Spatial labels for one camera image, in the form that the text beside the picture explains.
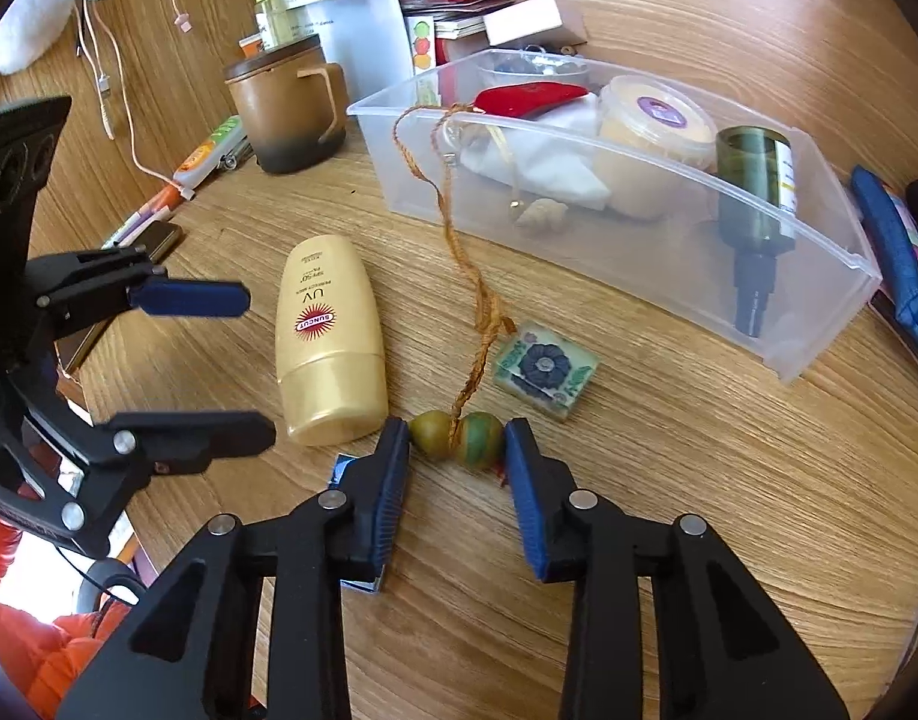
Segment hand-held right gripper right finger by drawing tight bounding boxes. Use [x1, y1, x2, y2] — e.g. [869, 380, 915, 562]
[502, 418, 850, 720]

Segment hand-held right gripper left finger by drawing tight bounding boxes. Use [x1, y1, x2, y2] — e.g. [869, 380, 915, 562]
[54, 416, 413, 720]

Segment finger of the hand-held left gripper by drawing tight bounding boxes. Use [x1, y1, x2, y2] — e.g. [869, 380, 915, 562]
[25, 244, 251, 346]
[0, 390, 278, 557]

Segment beads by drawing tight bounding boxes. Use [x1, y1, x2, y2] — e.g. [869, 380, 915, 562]
[390, 101, 516, 475]

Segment yellow sunscreen bottle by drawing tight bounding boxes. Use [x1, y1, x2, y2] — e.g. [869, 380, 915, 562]
[274, 235, 389, 447]

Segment clear plastic storage box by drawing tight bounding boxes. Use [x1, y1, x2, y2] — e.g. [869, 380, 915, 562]
[346, 49, 884, 383]

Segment small seashell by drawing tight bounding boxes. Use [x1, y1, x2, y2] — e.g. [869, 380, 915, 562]
[485, 120, 569, 235]

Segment white drawstring bag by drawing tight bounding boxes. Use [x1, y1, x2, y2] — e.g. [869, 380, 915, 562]
[459, 94, 614, 207]

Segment red pouch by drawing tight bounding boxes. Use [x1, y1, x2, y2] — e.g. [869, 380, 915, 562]
[474, 82, 589, 121]

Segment dark green bottle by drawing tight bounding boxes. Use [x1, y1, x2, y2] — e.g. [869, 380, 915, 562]
[714, 126, 797, 338]

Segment cream jar with clear lid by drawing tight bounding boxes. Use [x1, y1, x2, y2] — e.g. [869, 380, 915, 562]
[598, 75, 719, 222]

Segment blue foil packet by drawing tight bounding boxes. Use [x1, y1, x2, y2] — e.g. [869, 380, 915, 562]
[331, 452, 389, 593]

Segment dark phone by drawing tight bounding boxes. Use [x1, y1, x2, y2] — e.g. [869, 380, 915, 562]
[106, 221, 184, 265]

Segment purple marker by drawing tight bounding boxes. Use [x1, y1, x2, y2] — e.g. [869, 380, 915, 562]
[101, 202, 171, 250]

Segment orange marker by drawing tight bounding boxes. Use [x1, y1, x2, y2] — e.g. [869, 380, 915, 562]
[145, 184, 197, 217]

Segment square flower print tile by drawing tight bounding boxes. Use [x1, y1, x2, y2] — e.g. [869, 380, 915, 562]
[494, 321, 601, 422]

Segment orange green glue tube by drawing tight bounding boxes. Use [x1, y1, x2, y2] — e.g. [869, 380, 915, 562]
[172, 115, 246, 192]

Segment white fluffy object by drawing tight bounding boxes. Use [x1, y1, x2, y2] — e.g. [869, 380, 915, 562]
[0, 0, 81, 76]

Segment brown mug with lid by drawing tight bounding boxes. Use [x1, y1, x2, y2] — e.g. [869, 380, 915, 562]
[224, 34, 347, 175]

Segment person's orange clothing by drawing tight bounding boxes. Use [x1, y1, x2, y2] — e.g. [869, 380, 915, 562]
[0, 510, 134, 720]

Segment green spray bottle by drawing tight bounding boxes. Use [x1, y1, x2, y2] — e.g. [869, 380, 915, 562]
[250, 0, 295, 46]

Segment white plastic jug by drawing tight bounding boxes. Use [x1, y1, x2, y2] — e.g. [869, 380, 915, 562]
[309, 0, 419, 102]

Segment fruit print box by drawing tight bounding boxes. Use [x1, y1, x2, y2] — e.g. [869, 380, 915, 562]
[405, 11, 439, 76]

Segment glass bowl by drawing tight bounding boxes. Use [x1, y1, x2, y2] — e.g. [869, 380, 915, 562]
[474, 49, 591, 91]

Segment white cardboard box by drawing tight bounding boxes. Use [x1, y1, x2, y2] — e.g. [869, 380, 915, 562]
[483, 0, 565, 46]

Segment blue pencil case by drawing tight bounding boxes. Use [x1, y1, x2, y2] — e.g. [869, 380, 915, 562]
[849, 165, 918, 365]

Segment white charging cable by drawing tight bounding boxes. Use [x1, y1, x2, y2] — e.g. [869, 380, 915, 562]
[73, 0, 119, 140]
[76, 0, 186, 188]

